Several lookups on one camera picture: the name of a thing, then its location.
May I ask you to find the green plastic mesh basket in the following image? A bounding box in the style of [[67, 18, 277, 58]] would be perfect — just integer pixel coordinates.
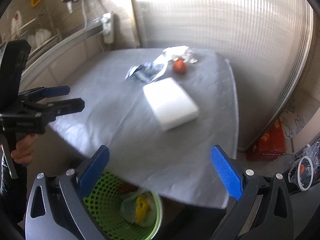
[[84, 171, 163, 239]]

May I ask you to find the red cardboard box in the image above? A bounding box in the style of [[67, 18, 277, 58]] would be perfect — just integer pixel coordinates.
[[246, 118, 286, 161]]

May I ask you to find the grey absorbent table mat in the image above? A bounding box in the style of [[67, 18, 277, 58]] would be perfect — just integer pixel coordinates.
[[51, 49, 239, 209]]

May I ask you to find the white foam block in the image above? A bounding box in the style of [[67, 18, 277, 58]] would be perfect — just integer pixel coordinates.
[[143, 77, 200, 131]]

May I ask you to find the metal dish rack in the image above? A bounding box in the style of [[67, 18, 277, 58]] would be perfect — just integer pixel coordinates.
[[1, 9, 61, 56]]

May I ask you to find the orange mandarin fruit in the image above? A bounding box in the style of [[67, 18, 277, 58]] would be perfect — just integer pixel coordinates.
[[172, 59, 187, 74]]

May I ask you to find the yellow trash in basket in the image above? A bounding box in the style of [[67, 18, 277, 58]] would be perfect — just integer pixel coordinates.
[[135, 196, 150, 224]]

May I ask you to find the white power strip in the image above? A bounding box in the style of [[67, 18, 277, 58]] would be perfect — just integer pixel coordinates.
[[101, 11, 114, 44]]

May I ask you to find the blue white snack wrapper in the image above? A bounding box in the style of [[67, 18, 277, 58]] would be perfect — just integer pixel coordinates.
[[125, 54, 168, 83]]

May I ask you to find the person's left hand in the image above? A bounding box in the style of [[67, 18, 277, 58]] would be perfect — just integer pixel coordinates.
[[11, 134, 37, 167]]

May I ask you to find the white paper tissue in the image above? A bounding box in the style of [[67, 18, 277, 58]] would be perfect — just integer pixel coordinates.
[[163, 46, 197, 64]]

